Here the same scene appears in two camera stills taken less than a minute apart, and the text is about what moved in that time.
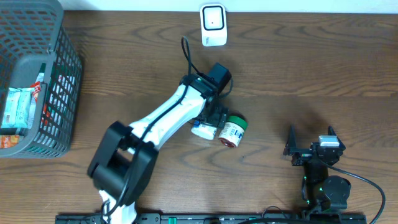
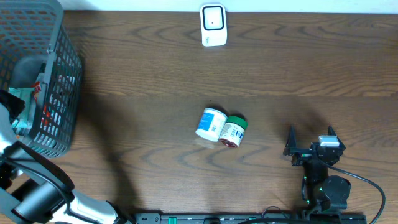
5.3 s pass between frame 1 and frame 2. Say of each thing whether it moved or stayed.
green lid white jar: stayed
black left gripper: moved
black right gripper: stayed
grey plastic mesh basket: stayed
